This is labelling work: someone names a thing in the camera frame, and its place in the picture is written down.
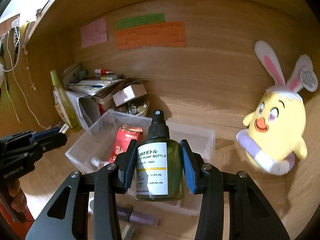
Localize black purple spray bottle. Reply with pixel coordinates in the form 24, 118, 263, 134
117, 206, 158, 226

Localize red snack packet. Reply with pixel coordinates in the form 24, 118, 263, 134
108, 125, 143, 163

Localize dark green pump bottle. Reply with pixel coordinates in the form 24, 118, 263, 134
135, 110, 184, 202

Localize yellow green spray bottle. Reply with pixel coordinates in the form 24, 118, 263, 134
50, 70, 82, 132

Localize clear plastic storage bin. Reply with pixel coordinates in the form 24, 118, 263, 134
66, 110, 215, 215

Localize white paper box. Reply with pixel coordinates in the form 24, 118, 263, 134
66, 90, 101, 131

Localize stack of books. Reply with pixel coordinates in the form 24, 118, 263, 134
62, 62, 124, 100

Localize white fluffy pompom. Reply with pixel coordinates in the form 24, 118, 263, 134
0, 63, 4, 88

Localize red white marker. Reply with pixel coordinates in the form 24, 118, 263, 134
94, 68, 115, 75

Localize yellow chick plush toy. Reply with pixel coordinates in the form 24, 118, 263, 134
236, 40, 318, 176

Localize bowl of small items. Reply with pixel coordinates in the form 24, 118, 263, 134
117, 99, 149, 116

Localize small white cardboard box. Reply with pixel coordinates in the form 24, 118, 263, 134
113, 84, 147, 107

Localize pink sticky note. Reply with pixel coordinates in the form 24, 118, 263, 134
80, 17, 108, 48

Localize orange sticky note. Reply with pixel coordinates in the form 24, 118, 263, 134
116, 22, 186, 50

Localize green sticky note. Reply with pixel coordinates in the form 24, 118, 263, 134
117, 12, 165, 30

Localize white cable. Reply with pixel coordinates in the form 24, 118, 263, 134
0, 24, 48, 131

